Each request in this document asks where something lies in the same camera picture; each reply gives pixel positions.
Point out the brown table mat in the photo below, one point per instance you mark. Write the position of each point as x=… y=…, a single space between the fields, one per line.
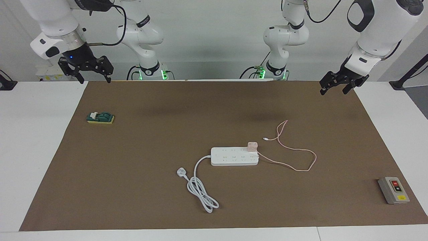
x=167 y=134

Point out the pink charger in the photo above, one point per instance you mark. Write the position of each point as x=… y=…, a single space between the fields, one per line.
x=252 y=146

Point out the grey push-button switch box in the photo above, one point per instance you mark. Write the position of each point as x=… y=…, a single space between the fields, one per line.
x=394 y=190

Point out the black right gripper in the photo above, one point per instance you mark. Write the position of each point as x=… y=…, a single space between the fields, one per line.
x=80 y=60

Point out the white power strip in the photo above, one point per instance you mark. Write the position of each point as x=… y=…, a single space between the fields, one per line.
x=234 y=158

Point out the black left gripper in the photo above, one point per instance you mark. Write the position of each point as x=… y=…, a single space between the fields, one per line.
x=351 y=77

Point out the black stand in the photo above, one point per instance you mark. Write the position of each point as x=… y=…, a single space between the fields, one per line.
x=409 y=72

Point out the green circuit board part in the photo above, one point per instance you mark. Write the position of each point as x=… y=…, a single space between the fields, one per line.
x=102 y=117

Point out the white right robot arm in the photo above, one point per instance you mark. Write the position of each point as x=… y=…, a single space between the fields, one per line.
x=53 y=16

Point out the black table clamp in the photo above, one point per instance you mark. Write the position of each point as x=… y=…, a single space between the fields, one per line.
x=6 y=83

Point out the white box with yellow labels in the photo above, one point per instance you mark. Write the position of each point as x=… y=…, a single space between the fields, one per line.
x=46 y=74

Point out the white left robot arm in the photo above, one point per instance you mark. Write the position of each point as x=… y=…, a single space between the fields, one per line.
x=381 y=30

